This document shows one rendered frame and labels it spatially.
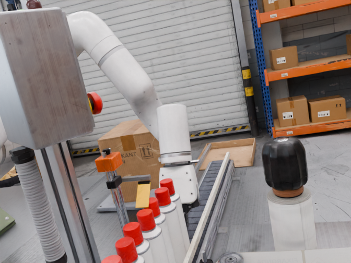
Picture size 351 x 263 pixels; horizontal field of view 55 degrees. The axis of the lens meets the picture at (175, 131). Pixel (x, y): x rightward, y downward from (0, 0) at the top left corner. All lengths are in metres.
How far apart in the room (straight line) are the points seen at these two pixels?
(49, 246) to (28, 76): 0.27
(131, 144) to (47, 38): 0.80
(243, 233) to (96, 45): 0.63
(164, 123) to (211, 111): 4.22
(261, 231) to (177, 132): 0.35
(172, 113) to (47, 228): 0.44
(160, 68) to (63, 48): 4.60
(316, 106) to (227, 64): 1.38
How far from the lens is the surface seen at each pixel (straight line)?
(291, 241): 0.72
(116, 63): 0.90
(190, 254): 0.85
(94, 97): 0.56
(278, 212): 0.70
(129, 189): 1.33
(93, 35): 0.93
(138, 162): 1.28
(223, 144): 1.82
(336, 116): 4.58
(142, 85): 0.89
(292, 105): 4.47
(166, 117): 0.88
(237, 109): 5.07
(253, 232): 0.95
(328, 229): 0.95
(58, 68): 0.52
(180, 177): 0.88
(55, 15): 0.53
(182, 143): 0.87
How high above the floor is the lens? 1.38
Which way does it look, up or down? 13 degrees down
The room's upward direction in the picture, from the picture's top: 12 degrees counter-clockwise
